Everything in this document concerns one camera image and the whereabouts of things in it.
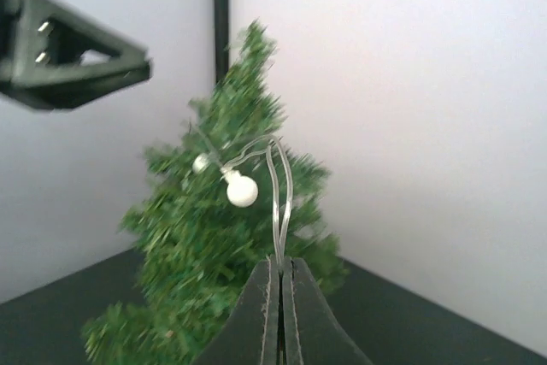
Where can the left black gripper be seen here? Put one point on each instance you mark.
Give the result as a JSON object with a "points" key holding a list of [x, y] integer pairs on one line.
{"points": [[53, 57]]}

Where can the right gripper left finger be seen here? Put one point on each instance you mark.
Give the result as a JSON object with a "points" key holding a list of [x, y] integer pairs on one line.
{"points": [[250, 335]]}

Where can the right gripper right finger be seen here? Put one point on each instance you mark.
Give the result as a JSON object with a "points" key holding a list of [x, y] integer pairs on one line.
{"points": [[311, 334]]}

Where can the small green christmas tree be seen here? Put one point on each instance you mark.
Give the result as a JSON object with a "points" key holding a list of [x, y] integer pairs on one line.
{"points": [[206, 224]]}

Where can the black corner frame post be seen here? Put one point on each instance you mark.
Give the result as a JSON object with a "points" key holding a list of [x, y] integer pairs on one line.
{"points": [[222, 37]]}

